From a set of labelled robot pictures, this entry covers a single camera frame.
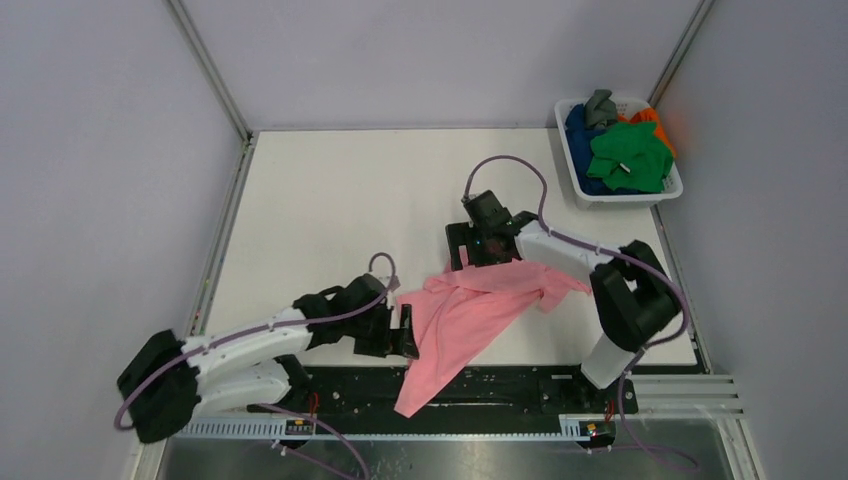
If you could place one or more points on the white plastic laundry basket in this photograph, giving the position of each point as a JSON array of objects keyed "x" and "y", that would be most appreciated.
[{"x": 572, "y": 180}]

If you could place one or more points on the grey t shirt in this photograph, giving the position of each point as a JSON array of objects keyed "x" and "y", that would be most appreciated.
[{"x": 600, "y": 111}]

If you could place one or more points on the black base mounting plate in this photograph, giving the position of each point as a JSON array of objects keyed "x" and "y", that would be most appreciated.
[{"x": 511, "y": 390}]

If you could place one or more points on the orange t shirt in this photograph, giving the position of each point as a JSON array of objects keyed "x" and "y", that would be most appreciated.
[{"x": 650, "y": 115}]

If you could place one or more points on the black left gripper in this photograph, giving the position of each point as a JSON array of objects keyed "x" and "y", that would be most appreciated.
[{"x": 385, "y": 330}]

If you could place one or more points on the white slotted cable duct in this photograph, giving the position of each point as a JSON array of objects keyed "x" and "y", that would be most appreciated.
[{"x": 383, "y": 427}]

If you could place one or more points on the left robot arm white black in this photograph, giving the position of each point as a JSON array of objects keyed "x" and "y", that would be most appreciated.
[{"x": 171, "y": 381}]

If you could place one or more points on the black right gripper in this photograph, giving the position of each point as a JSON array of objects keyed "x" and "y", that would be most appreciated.
[{"x": 476, "y": 245}]

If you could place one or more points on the blue t shirt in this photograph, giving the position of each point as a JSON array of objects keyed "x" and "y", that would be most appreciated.
[{"x": 579, "y": 142}]

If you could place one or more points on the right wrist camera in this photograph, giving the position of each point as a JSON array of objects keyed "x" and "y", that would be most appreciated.
[{"x": 485, "y": 211}]

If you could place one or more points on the green t shirt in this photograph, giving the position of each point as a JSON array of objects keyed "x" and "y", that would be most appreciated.
[{"x": 631, "y": 156}]

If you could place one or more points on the pink t shirt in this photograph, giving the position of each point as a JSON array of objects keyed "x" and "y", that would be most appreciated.
[{"x": 456, "y": 315}]

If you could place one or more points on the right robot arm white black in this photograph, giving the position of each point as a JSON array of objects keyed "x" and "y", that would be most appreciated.
[{"x": 632, "y": 294}]

